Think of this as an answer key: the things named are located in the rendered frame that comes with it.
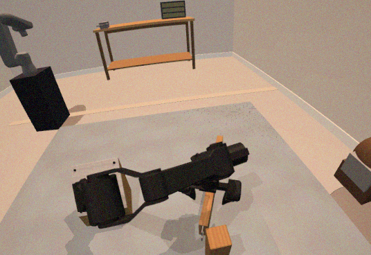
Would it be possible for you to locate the wooden side rail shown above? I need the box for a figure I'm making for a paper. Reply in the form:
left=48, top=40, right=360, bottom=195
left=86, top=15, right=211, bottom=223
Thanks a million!
left=199, top=136, right=223, bottom=241

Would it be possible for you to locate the wooden post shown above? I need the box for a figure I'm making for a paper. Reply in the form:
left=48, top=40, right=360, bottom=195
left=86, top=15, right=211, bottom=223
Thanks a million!
left=205, top=225, right=232, bottom=255

